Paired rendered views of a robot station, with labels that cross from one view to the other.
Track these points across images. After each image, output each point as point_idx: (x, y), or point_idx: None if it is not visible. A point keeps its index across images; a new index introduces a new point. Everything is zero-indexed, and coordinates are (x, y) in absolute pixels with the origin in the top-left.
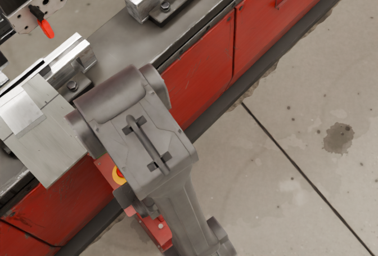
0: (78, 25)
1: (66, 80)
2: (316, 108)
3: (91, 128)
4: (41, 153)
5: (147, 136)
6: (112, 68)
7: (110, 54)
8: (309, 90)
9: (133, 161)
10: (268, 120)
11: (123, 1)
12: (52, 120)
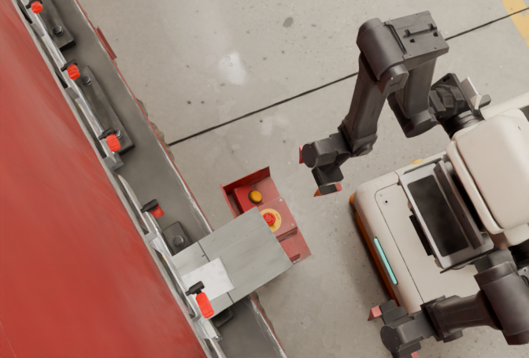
0: None
1: (168, 246)
2: (198, 78)
3: (405, 60)
4: (257, 266)
5: (416, 31)
6: (165, 202)
7: (148, 201)
8: (177, 79)
9: (431, 42)
10: (196, 125)
11: None
12: (225, 251)
